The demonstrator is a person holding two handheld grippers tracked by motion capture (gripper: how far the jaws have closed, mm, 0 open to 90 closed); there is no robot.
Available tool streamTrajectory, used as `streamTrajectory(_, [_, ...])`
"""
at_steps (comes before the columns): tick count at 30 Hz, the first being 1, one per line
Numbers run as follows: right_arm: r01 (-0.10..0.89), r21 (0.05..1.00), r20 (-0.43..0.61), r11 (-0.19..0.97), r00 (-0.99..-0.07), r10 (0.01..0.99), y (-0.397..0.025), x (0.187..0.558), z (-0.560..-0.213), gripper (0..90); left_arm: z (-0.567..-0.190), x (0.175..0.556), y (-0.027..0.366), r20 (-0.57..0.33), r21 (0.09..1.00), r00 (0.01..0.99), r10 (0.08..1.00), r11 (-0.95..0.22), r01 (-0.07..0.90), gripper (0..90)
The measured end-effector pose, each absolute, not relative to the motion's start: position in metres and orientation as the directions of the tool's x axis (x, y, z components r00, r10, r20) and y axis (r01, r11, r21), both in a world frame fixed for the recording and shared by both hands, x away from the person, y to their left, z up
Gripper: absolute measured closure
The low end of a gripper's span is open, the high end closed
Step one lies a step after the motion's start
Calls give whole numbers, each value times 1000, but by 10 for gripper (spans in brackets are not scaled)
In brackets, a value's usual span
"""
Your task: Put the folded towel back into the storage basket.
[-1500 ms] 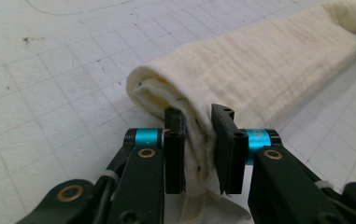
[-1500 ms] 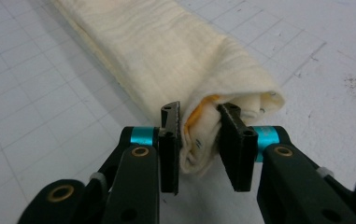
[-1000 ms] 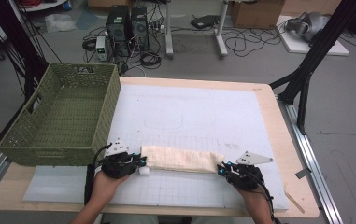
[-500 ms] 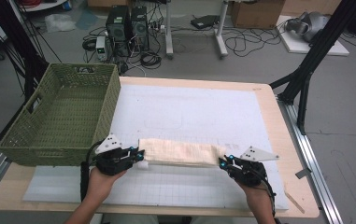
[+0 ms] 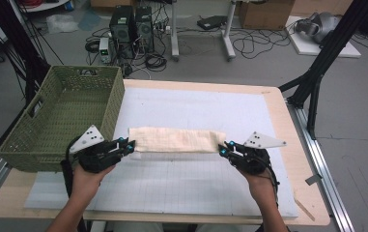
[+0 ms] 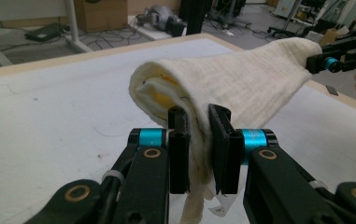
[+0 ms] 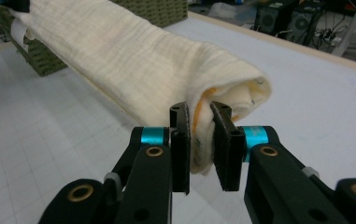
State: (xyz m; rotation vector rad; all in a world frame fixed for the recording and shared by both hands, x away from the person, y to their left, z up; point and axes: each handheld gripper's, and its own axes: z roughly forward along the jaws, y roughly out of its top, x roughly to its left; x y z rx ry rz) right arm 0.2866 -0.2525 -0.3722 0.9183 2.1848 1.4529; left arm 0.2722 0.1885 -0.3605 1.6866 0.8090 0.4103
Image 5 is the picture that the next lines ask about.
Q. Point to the grey tape piece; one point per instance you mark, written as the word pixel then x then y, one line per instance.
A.
pixel 313 179

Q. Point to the small grey power supply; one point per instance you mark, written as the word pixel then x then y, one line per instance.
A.
pixel 104 50

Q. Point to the long aluminium rail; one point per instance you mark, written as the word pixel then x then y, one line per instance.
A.
pixel 323 174

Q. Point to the clear plastic bag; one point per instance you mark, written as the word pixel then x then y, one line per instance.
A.
pixel 61 24

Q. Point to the person's grey pants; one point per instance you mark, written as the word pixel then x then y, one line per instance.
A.
pixel 172 228

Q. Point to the grey rounded device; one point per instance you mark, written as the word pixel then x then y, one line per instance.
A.
pixel 323 25

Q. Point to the round white table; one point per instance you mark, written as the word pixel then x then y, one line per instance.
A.
pixel 48 5

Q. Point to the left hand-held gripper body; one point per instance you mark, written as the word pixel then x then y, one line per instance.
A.
pixel 90 138

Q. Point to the green woven basket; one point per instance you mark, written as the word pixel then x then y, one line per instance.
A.
pixel 62 109

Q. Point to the person's right hand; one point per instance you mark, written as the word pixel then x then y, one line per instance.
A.
pixel 259 185

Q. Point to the large black computer tower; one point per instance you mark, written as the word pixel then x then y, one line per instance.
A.
pixel 122 29

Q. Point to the brown cardboard box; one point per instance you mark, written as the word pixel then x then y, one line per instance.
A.
pixel 265 14

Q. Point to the white floor board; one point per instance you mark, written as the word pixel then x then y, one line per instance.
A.
pixel 307 48

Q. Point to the cream cloth with egg print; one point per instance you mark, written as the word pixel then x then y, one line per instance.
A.
pixel 178 139

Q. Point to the black metal stand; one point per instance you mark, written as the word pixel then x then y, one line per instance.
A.
pixel 326 54

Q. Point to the person's left hand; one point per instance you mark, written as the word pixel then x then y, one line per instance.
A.
pixel 86 182

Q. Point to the flat black box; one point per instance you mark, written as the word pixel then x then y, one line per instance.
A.
pixel 212 22

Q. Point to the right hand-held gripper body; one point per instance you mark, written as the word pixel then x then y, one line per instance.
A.
pixel 262 140

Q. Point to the white desk frame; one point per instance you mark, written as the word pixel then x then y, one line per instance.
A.
pixel 228 42

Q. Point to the white grid mat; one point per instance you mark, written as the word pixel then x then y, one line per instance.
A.
pixel 188 106

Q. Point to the slim black computer tower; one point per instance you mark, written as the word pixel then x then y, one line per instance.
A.
pixel 144 29

